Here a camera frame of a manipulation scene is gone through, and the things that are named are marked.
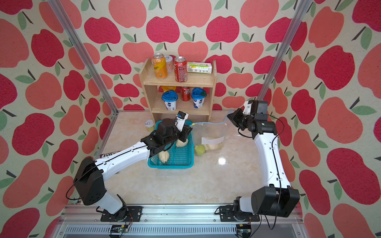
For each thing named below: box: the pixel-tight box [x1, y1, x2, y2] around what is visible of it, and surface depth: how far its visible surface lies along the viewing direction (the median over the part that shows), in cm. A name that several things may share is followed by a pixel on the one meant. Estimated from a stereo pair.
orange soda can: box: [151, 53, 169, 79], surface depth 74 cm
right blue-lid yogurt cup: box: [191, 87, 208, 109], surface depth 90 cm
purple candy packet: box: [99, 151, 120, 159], surface depth 95 cm
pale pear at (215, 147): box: [203, 142, 224, 152], surface depth 91 cm
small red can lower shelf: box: [181, 86, 191, 102], surface depth 95 cm
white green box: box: [187, 61, 213, 74], surface depth 81 cm
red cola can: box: [173, 56, 189, 83], surface depth 71 cm
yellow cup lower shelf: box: [161, 85, 177, 92], surface depth 93 cm
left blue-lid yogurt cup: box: [161, 89, 179, 112], surface depth 90 cm
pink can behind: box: [164, 55, 175, 73], surface depth 82 cm
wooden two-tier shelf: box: [138, 58, 218, 124], surface depth 90 cm
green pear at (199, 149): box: [194, 144, 206, 156], surface depth 94 cm
